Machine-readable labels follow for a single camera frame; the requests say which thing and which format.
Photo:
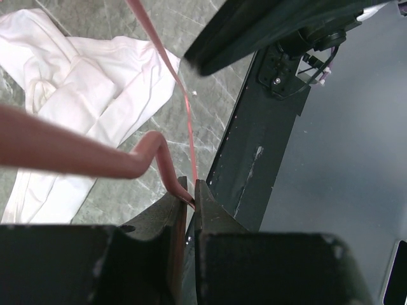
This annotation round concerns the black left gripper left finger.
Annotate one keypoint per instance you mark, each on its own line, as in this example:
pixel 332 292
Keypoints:
pixel 139 262

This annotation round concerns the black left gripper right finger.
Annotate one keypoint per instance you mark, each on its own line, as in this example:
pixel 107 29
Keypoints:
pixel 280 270

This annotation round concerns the pink hanger of white top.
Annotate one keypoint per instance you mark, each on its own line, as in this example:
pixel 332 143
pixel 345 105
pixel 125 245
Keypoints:
pixel 30 143

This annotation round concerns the white tank top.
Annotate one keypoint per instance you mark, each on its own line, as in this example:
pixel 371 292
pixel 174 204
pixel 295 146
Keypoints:
pixel 104 89

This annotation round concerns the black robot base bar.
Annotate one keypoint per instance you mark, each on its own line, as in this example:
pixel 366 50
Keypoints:
pixel 247 162

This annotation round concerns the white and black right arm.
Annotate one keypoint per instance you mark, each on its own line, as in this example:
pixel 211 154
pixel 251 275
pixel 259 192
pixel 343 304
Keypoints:
pixel 240 28

